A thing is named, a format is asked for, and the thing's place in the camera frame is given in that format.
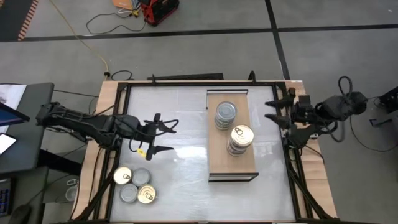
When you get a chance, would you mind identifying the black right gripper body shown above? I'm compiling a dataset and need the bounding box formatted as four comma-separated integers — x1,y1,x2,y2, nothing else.
288,94,315,126

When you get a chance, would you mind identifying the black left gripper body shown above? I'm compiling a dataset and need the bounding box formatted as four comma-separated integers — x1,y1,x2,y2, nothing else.
132,113,162,162

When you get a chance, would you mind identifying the gold-lid blue-label tuna can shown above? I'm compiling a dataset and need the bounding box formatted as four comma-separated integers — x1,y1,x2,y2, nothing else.
226,145,249,157
228,141,251,154
229,124,255,151
113,166,132,185
137,184,157,205

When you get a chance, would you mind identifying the black flat bar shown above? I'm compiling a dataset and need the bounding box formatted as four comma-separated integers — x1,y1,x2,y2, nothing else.
147,73,224,81

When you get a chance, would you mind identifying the black equipment box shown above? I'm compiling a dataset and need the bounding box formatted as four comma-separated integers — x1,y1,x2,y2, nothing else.
378,86,398,113

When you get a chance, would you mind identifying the grey side desk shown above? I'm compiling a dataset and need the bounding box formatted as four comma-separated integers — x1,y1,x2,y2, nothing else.
0,82,55,175

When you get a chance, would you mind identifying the red and black toolbox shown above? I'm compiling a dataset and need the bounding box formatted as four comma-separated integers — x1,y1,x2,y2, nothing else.
139,0,180,27

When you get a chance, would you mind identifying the grey keyboard desk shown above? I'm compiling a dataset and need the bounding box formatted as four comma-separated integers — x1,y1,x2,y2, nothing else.
0,166,82,224

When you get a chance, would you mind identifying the orange box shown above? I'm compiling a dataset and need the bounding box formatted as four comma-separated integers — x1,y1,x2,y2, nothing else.
112,0,138,10

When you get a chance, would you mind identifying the black computer monitor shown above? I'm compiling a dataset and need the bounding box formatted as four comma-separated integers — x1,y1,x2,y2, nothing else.
0,101,31,128

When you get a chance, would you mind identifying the white paper sheet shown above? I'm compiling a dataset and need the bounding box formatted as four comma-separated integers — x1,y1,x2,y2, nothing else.
0,83,27,110

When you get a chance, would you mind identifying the black computer mouse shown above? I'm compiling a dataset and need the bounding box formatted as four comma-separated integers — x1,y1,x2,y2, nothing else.
8,204,32,224

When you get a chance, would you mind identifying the black keyboard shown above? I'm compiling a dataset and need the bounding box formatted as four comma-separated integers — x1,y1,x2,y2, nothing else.
0,177,14,218

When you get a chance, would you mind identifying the black floor mat striped edge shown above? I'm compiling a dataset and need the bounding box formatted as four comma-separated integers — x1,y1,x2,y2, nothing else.
0,0,40,42

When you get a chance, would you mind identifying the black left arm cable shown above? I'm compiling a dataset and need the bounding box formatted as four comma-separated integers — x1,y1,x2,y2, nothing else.
129,119,180,153

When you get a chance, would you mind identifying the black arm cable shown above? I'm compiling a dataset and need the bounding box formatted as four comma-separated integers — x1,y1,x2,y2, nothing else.
129,119,180,153
337,75,354,102

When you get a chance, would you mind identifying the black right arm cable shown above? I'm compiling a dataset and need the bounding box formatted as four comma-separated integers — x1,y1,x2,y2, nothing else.
337,75,354,102

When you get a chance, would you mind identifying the black table rig frame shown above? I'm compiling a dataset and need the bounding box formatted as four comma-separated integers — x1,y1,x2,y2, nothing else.
70,70,338,224

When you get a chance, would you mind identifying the black floor cable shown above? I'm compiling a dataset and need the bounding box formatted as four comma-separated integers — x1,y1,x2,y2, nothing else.
85,9,147,35
349,96,398,154

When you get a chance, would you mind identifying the wooden shelf with black frame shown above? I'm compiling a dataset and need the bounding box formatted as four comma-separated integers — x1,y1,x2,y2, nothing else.
206,88,260,183

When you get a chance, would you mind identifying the black looped cable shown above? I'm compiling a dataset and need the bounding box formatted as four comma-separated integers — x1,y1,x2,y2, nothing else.
110,70,134,82

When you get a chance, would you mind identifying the yellow cable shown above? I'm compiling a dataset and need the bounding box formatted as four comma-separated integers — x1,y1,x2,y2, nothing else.
49,0,110,77

